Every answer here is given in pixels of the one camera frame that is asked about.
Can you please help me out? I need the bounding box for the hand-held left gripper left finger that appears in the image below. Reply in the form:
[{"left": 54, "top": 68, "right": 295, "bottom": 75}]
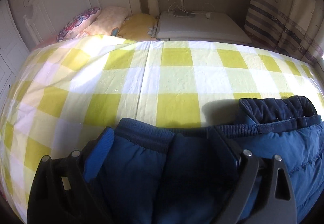
[{"left": 27, "top": 126, "right": 115, "bottom": 224}]

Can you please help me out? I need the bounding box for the yellow white checked bedsheet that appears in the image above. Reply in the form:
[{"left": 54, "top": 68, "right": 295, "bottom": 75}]
[{"left": 0, "top": 34, "right": 324, "bottom": 224}]

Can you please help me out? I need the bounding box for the yellow floral pillow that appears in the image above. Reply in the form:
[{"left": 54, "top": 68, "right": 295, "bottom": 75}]
[{"left": 118, "top": 13, "right": 159, "bottom": 38}]

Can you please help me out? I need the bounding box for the white nightstand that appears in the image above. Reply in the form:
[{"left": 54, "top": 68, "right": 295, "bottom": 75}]
[{"left": 155, "top": 10, "right": 252, "bottom": 45}]

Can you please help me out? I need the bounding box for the peach pillow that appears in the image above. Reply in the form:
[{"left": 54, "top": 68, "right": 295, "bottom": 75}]
[{"left": 76, "top": 6, "right": 131, "bottom": 38}]

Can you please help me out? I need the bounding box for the white cable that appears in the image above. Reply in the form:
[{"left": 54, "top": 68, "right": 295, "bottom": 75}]
[{"left": 168, "top": 2, "right": 196, "bottom": 18}]

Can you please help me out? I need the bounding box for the printed beige curtain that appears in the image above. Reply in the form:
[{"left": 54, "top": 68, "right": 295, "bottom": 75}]
[{"left": 244, "top": 0, "right": 324, "bottom": 62}]

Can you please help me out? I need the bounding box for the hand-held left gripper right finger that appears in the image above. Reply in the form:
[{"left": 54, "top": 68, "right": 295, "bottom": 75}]
[{"left": 208, "top": 126, "right": 298, "bottom": 224}]

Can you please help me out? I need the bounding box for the blue quilted jacket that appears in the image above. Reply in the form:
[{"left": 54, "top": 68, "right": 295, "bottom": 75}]
[{"left": 83, "top": 95, "right": 324, "bottom": 224}]

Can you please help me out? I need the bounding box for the purple floral pillow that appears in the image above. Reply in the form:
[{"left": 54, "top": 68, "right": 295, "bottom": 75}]
[{"left": 56, "top": 7, "right": 101, "bottom": 42}]

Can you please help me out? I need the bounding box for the white wardrobe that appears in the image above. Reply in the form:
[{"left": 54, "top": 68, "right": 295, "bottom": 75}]
[{"left": 0, "top": 0, "right": 29, "bottom": 103}]

